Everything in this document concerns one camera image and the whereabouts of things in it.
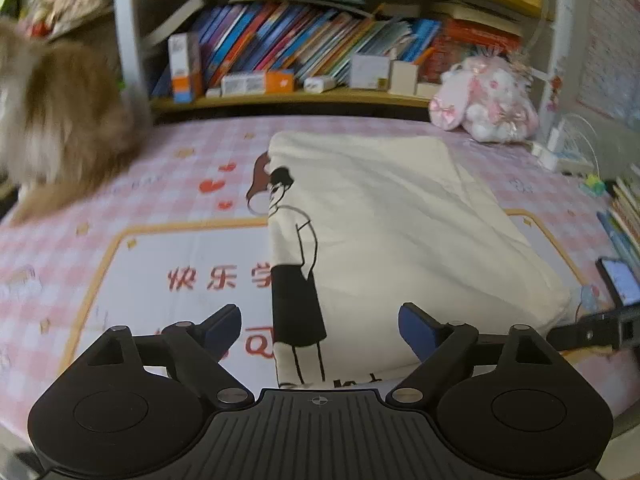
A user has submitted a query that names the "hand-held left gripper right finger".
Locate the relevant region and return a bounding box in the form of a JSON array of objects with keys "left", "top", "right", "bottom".
[{"left": 387, "top": 302, "right": 568, "bottom": 405}]

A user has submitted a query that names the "thick grey book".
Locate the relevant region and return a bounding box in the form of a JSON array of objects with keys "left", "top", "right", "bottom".
[{"left": 144, "top": 0, "right": 207, "bottom": 47}]

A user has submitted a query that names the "fluffy brown cat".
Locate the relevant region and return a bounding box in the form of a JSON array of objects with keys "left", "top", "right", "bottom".
[{"left": 0, "top": 16, "right": 153, "bottom": 226}]

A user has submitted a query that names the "pink rabbit plush toy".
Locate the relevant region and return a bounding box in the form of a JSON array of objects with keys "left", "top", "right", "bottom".
[{"left": 428, "top": 55, "right": 540, "bottom": 144}]

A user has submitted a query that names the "green and yellow toy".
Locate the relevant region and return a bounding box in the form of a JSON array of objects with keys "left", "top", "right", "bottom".
[{"left": 580, "top": 174, "right": 607, "bottom": 197}]

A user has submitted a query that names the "pale purple note box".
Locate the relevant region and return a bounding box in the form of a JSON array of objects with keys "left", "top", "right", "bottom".
[{"left": 349, "top": 53, "right": 392, "bottom": 90}]

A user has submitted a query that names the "stack of notebooks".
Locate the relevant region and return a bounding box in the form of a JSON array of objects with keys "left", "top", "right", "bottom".
[{"left": 597, "top": 172, "right": 640, "bottom": 266}]

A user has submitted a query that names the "cream T-shirt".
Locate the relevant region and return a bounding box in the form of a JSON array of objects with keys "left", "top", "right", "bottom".
[{"left": 266, "top": 130, "right": 572, "bottom": 391}]

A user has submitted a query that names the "black smartphone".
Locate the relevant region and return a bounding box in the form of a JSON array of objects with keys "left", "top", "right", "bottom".
[{"left": 596, "top": 256, "right": 640, "bottom": 307}]

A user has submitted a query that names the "wooden bookshelf with white frame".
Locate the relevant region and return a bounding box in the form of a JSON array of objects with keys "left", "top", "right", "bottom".
[{"left": 112, "top": 0, "right": 576, "bottom": 126}]

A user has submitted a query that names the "pink checked tablecloth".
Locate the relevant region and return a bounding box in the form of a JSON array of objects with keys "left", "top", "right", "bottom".
[{"left": 0, "top": 115, "right": 640, "bottom": 441}]

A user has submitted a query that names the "wall poster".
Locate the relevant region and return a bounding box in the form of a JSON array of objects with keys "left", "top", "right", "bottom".
[{"left": 575, "top": 0, "right": 640, "bottom": 128}]

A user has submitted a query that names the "cream pen holder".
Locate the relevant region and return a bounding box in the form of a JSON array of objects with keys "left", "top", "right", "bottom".
[{"left": 389, "top": 59, "right": 420, "bottom": 95}]

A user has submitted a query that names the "row of colourful books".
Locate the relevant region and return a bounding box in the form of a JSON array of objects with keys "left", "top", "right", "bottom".
[{"left": 150, "top": 2, "right": 523, "bottom": 98}]

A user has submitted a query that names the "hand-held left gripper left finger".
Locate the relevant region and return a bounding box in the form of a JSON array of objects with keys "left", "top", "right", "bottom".
[{"left": 75, "top": 304, "right": 254, "bottom": 407}]

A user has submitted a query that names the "white power strip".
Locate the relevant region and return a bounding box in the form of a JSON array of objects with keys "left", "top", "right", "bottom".
[{"left": 531, "top": 140, "right": 596, "bottom": 176}]

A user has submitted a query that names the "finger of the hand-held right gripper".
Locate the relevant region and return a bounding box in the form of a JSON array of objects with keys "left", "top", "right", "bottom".
[{"left": 547, "top": 310, "right": 623, "bottom": 352}]

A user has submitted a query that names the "tall orange and blue box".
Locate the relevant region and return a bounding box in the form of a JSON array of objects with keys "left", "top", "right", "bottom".
[{"left": 167, "top": 32, "right": 203, "bottom": 104}]

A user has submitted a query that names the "long white and orange box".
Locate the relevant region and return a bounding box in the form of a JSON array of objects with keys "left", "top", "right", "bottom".
[{"left": 221, "top": 71, "right": 296, "bottom": 96}]

